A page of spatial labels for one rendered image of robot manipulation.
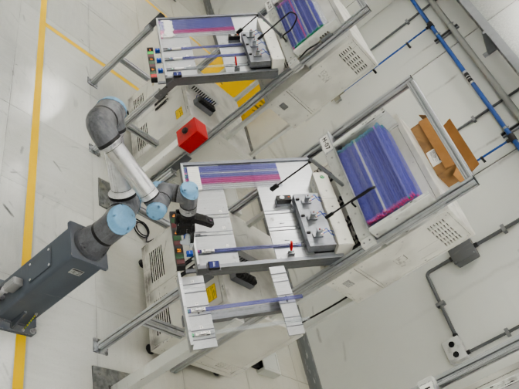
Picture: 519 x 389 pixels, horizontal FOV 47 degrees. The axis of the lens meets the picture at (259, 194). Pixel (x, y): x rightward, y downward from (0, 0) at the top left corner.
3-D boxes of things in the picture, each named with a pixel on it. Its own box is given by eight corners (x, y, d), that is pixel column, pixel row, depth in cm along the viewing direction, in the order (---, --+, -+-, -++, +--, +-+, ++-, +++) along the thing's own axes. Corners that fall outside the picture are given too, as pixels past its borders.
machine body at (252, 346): (142, 356, 318) (227, 301, 295) (133, 252, 364) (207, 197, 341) (223, 382, 361) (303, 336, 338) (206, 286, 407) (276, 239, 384)
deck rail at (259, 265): (196, 277, 275) (197, 268, 270) (196, 273, 276) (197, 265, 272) (341, 264, 292) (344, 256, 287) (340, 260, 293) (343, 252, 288)
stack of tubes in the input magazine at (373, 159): (367, 224, 278) (416, 193, 268) (336, 150, 312) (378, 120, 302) (380, 235, 286) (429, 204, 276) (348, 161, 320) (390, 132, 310)
